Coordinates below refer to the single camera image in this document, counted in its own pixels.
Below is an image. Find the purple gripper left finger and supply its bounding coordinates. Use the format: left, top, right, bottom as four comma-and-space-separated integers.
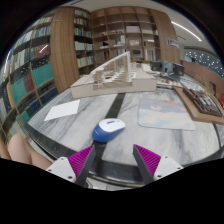
47, 145, 96, 187

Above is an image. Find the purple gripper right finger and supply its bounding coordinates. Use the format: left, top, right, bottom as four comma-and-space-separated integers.
133, 144, 182, 184

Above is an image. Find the blue and white computer mouse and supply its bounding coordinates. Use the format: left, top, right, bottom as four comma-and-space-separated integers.
92, 118, 126, 143

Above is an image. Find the pastel illustrated mouse pad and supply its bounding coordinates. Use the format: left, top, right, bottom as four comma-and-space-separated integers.
138, 98, 195, 131

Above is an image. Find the white paper sheet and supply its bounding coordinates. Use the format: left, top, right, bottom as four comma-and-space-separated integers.
45, 100, 80, 121

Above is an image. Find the person's bare knee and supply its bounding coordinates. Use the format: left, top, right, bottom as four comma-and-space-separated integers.
0, 133, 51, 170

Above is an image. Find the brown wooden site model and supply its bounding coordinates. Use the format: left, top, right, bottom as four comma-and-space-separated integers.
173, 86, 224, 125

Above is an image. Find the white architectural building model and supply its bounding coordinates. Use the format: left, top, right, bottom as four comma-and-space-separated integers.
70, 52, 157, 98

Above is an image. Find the left bookshelf with books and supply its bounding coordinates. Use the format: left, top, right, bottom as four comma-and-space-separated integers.
0, 13, 58, 140

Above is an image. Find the wooden back shelving unit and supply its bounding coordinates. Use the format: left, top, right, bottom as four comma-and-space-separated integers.
50, 6, 180, 92

